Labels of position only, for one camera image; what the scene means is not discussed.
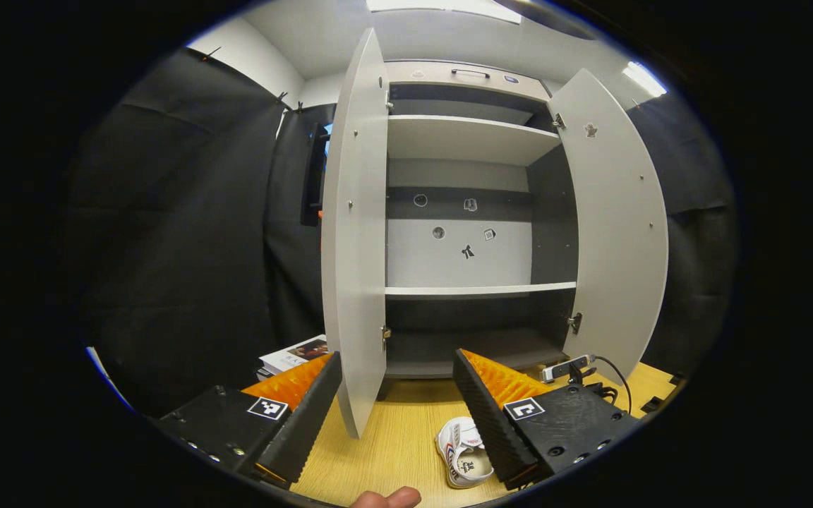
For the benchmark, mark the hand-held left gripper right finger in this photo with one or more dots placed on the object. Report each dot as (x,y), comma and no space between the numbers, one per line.
(488,416)

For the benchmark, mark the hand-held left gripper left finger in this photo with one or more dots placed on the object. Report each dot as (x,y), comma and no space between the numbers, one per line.
(308,416)

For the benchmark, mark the white shoe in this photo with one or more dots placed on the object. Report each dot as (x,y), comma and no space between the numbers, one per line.
(459,451)

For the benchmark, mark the white cabinet door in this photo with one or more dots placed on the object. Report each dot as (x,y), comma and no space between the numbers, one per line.
(615,233)
(353,247)

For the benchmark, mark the white shoe cabinet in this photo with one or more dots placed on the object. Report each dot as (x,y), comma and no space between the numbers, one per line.
(470,137)

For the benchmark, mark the stack of books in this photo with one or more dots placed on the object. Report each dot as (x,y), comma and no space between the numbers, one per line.
(293,353)

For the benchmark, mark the small grey device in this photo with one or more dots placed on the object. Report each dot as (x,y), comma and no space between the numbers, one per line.
(565,369)

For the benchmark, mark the black backdrop cloth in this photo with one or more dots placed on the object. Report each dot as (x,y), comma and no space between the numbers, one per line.
(181,247)

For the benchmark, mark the ceiling light panel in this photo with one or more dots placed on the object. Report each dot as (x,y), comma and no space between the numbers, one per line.
(449,7)
(645,79)

